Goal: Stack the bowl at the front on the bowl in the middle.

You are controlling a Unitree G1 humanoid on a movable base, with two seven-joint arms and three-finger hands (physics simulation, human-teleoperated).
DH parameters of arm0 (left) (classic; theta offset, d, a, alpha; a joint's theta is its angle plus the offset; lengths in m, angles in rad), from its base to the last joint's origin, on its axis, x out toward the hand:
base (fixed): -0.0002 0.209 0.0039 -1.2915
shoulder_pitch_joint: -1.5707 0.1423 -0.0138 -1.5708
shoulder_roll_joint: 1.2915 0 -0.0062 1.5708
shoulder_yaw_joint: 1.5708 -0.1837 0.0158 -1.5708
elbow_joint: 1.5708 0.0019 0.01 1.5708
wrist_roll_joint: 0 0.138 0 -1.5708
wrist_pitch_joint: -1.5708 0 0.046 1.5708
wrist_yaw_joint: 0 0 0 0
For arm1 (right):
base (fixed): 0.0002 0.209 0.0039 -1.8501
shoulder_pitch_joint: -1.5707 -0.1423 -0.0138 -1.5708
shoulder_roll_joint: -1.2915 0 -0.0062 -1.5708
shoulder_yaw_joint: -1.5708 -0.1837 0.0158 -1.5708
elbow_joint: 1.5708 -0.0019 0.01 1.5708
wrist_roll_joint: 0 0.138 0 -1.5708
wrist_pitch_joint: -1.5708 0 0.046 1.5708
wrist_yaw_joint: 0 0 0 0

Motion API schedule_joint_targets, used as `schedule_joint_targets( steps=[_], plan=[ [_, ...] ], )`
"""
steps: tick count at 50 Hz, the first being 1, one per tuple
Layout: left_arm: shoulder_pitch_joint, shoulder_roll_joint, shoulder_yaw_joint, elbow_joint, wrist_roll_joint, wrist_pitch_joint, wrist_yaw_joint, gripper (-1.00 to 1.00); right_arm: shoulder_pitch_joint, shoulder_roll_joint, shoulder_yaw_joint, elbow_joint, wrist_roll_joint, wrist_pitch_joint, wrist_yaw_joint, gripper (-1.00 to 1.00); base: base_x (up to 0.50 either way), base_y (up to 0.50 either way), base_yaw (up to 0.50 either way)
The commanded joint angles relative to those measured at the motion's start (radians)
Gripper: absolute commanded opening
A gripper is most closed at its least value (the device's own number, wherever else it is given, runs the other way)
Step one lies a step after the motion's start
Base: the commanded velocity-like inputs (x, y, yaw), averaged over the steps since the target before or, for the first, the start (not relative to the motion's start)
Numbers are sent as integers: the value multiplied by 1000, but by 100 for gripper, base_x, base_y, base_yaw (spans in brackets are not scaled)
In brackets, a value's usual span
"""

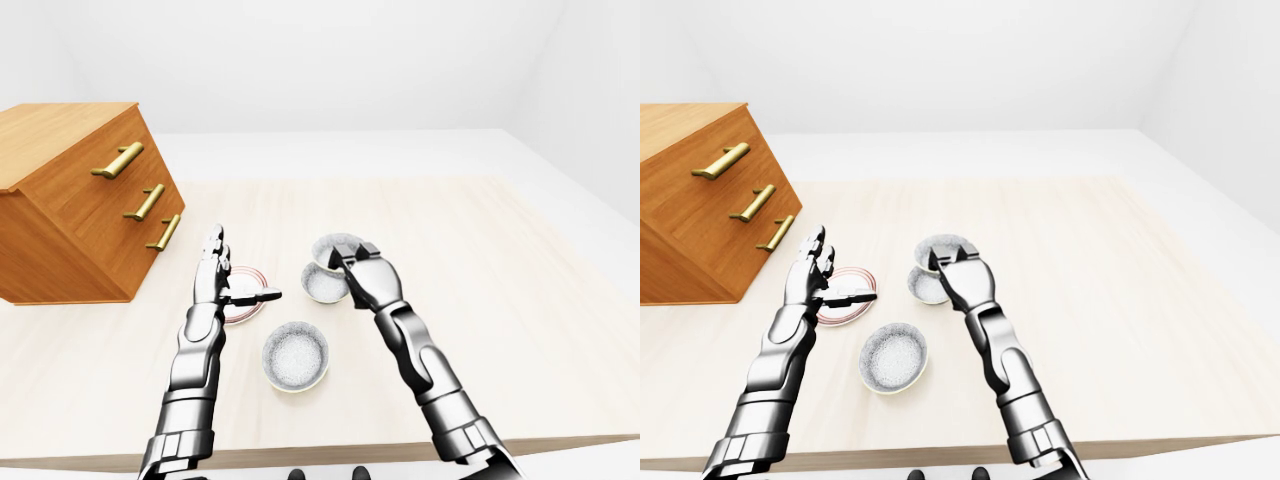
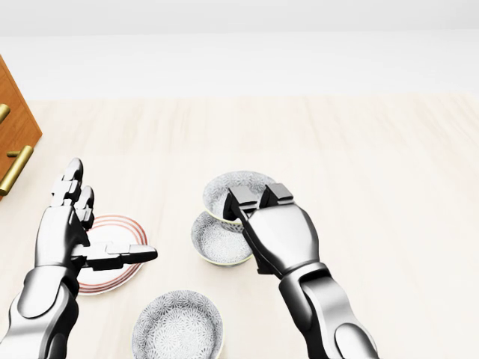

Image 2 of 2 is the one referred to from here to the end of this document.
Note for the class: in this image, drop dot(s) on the wooden cabinet drawer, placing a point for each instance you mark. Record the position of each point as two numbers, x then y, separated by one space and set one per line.
16 131

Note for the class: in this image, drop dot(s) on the patterned grey white bowl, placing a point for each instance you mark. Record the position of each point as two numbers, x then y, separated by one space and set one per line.
221 243
217 194
176 329

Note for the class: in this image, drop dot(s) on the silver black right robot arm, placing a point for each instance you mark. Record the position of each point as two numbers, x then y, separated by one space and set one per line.
325 314

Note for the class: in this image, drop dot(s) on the white plate with red rings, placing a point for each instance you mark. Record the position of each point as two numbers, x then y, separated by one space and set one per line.
112 232

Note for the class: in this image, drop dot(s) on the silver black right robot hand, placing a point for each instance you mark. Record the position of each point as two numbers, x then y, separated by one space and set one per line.
278 233

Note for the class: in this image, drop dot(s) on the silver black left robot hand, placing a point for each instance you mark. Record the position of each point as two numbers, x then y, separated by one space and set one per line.
56 232

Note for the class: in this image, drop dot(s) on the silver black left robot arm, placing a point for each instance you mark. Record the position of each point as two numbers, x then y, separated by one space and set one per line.
35 314

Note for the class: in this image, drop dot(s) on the wooden cabinet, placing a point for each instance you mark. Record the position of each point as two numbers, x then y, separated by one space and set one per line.
15 123

